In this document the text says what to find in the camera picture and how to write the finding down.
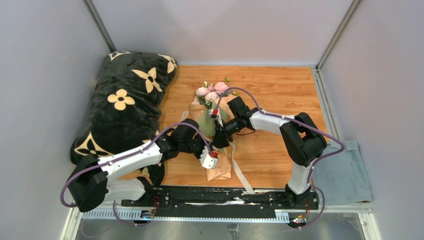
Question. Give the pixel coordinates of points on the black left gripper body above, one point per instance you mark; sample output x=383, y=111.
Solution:
x=195, y=147

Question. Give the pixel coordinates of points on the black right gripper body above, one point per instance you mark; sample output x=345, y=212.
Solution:
x=233, y=126

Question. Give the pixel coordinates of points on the white gold-lettered ribbon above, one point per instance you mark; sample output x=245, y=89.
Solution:
x=240, y=169

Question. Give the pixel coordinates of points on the green and peach wrapping paper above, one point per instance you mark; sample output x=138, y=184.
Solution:
x=200, y=114

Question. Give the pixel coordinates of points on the pink fake flower bouquet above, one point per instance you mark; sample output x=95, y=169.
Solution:
x=209, y=92

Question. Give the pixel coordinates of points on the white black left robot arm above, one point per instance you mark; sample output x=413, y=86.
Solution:
x=95, y=181

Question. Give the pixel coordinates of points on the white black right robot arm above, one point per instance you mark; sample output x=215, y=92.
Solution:
x=303, y=141

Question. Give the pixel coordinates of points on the black floral plush blanket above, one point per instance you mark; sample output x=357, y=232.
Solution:
x=124, y=109

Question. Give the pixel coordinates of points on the blue denim tote bag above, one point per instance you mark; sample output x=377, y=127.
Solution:
x=343, y=177

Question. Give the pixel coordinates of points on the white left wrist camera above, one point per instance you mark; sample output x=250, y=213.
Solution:
x=208, y=160

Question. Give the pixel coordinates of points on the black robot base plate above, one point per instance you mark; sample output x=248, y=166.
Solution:
x=217, y=202

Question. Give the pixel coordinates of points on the aluminium front frame rail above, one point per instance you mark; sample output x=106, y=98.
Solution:
x=294, y=220

